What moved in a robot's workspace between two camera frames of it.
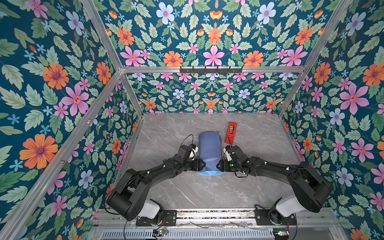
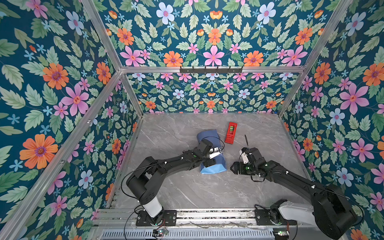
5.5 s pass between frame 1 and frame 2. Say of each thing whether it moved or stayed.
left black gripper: moved
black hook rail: stayed
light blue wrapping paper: stayed
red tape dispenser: stayed
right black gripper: moved
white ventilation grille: stayed
